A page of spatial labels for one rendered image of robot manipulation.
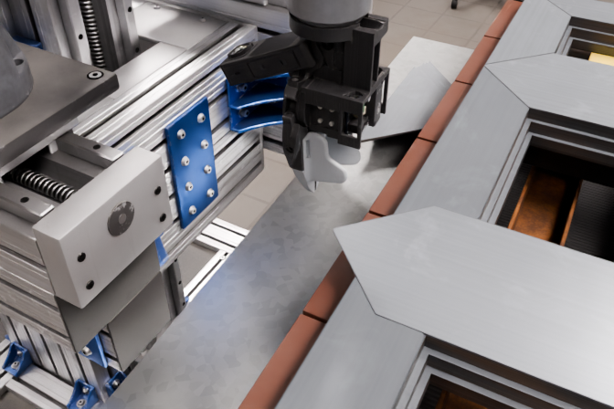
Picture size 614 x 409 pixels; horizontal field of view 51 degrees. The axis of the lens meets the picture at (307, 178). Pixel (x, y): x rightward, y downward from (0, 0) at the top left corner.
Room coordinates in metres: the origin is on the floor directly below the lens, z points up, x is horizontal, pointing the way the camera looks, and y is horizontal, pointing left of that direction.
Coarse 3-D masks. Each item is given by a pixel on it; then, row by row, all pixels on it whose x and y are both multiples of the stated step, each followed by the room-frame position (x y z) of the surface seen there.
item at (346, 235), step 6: (360, 222) 0.54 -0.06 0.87; (366, 222) 0.54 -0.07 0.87; (336, 228) 0.53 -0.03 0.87; (342, 228) 0.53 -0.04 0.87; (348, 228) 0.53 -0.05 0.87; (354, 228) 0.53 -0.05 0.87; (360, 228) 0.53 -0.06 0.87; (336, 234) 0.52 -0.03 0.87; (342, 234) 0.52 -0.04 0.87; (348, 234) 0.52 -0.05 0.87; (354, 234) 0.52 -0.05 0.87; (342, 240) 0.51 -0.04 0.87; (348, 240) 0.51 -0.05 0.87; (354, 240) 0.51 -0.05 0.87; (342, 246) 0.50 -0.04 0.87; (348, 246) 0.50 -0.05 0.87
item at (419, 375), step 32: (576, 32) 1.07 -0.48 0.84; (608, 32) 1.05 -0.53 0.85; (544, 128) 0.76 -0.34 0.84; (576, 128) 0.75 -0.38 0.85; (608, 128) 0.73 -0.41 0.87; (512, 160) 0.68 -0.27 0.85; (608, 160) 0.71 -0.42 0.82; (448, 352) 0.37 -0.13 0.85; (416, 384) 0.35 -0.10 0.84; (448, 384) 0.36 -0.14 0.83; (480, 384) 0.35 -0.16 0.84; (512, 384) 0.34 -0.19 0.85; (544, 384) 0.33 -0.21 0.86
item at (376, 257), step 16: (432, 208) 0.56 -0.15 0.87; (368, 224) 0.54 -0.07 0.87; (384, 224) 0.54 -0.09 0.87; (400, 224) 0.54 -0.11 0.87; (416, 224) 0.54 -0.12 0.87; (368, 240) 0.51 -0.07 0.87; (384, 240) 0.51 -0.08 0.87; (400, 240) 0.51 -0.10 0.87; (416, 240) 0.51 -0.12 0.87; (352, 256) 0.49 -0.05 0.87; (368, 256) 0.49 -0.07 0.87; (384, 256) 0.49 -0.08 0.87; (400, 256) 0.49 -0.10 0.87; (368, 272) 0.46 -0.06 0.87; (384, 272) 0.46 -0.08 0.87; (368, 288) 0.44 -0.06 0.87; (384, 288) 0.44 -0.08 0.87
